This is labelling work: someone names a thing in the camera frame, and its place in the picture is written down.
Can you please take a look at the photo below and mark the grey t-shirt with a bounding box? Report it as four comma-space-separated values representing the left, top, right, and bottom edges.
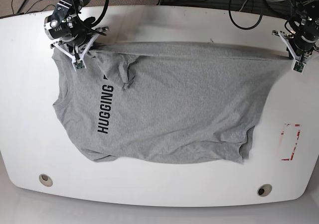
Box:
52, 43, 290, 164

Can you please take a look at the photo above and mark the table cable grommet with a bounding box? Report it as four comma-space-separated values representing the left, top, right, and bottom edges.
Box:
39, 174, 53, 187
257, 184, 272, 197

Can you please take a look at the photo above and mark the left table cable grommet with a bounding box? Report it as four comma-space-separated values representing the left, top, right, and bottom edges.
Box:
39, 174, 53, 187

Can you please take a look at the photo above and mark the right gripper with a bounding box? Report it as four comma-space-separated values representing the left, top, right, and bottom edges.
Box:
50, 33, 100, 62

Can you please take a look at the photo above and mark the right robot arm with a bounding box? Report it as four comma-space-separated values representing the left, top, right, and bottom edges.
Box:
44, 0, 109, 70

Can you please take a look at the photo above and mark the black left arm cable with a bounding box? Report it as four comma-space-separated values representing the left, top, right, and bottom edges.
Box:
228, 0, 297, 31

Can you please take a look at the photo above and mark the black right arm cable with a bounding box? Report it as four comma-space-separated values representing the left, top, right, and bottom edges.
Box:
68, 0, 110, 33

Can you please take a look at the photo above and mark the right table cable grommet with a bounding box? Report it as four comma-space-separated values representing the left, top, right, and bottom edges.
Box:
257, 184, 272, 197

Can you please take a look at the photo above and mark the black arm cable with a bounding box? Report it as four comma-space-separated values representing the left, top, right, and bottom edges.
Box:
228, 0, 297, 31
68, 0, 110, 33

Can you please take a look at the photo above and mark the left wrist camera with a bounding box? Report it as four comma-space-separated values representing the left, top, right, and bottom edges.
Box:
291, 60, 306, 74

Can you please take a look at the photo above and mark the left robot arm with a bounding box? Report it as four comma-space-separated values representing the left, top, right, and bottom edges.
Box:
274, 0, 319, 68

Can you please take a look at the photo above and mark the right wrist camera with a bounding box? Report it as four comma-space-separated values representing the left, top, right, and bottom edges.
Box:
72, 60, 86, 72

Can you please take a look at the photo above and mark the red tape rectangle marking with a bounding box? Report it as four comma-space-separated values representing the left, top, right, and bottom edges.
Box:
279, 123, 301, 161

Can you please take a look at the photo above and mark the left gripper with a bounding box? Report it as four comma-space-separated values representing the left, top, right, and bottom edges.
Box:
272, 30, 319, 64

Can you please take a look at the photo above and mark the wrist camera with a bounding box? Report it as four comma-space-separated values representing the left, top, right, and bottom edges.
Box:
291, 60, 306, 74
72, 60, 86, 72

